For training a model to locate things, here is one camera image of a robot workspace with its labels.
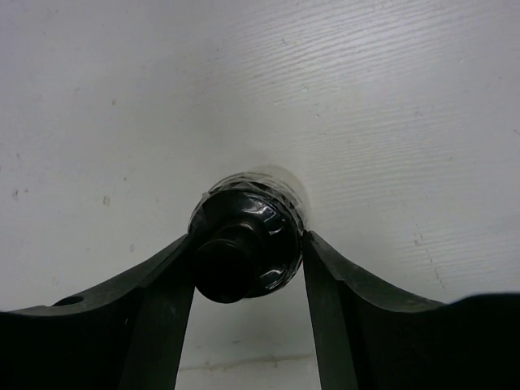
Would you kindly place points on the black cap beige spice bottle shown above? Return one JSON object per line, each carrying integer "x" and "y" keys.
{"x": 247, "y": 233}

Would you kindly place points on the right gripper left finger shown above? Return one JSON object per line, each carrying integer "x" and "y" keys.
{"x": 125, "y": 333}

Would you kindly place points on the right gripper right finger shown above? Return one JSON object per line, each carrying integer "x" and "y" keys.
{"x": 370, "y": 334}

